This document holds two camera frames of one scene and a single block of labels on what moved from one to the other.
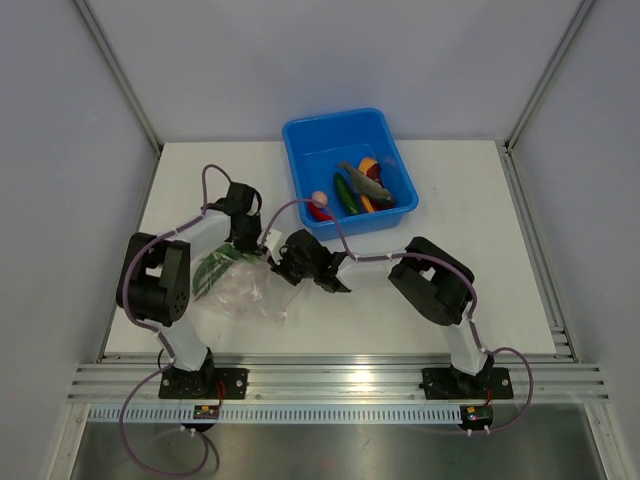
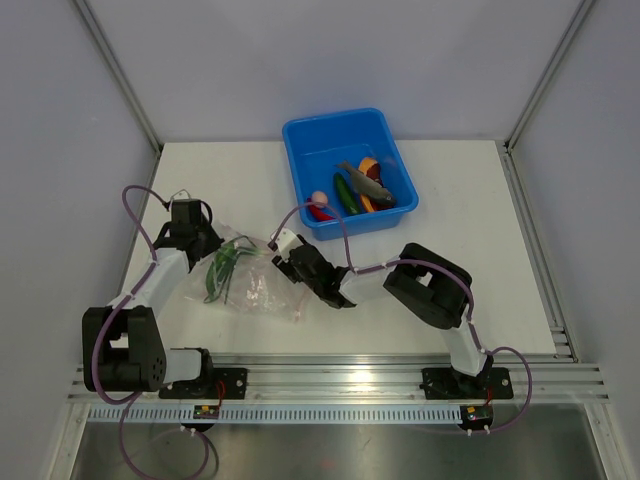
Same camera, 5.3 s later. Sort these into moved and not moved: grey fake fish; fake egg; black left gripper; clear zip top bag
Moved: black left gripper
Not moved: fake egg; clear zip top bag; grey fake fish
